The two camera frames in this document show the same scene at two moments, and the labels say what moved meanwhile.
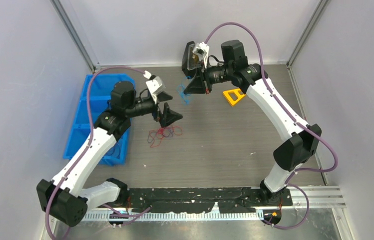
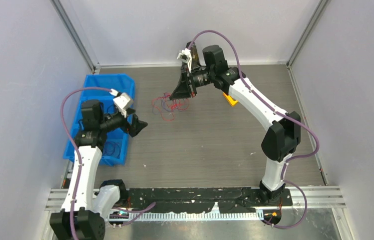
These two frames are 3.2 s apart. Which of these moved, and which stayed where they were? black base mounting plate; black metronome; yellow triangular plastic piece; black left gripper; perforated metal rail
Moved: black left gripper
Stayed: perforated metal rail; black metronome; black base mounting plate; yellow triangular plastic piece
